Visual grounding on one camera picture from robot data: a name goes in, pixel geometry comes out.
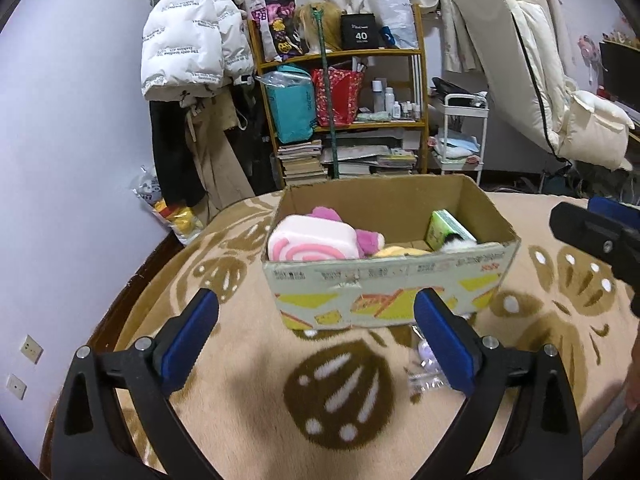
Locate green tissue pack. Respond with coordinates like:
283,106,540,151
425,209,477,250

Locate pink plush bear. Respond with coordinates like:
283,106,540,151
309,206,385,257

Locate black white panda plush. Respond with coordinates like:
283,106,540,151
439,233,477,252

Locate person's left hand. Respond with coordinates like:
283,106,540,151
625,332,640,412

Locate purple toy in plastic bag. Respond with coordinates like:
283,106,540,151
407,324,450,403

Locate beige patterned blanket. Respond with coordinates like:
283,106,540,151
39,190,640,480

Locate white rolling cart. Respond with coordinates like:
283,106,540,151
430,91,489,185

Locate cardboard box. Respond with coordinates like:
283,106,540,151
262,174,521,330

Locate bag of toys on floor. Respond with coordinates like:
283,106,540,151
131,166,204,246

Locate yellow plush toy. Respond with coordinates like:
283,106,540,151
372,246,430,258

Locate cream folded mattress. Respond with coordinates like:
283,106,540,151
452,0,632,171

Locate wooden shelf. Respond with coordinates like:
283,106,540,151
250,0,428,185

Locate red patterned bag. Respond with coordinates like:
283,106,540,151
311,67,363,128

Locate white plastic bag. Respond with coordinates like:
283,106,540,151
372,0,419,50

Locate black box number 40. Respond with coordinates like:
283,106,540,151
340,13,380,50

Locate stack of books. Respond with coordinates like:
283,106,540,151
277,140,328,185

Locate beige coat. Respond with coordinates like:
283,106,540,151
186,88,254,214

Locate teal bag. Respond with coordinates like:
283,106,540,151
257,65,316,144

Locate green pole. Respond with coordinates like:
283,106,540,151
311,6,340,179

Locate colourful printed bag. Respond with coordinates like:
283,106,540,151
250,0,308,62

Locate wall socket lower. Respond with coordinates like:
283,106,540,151
6,374,27,401

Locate wall socket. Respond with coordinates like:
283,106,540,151
6,374,27,401
20,335,43,365

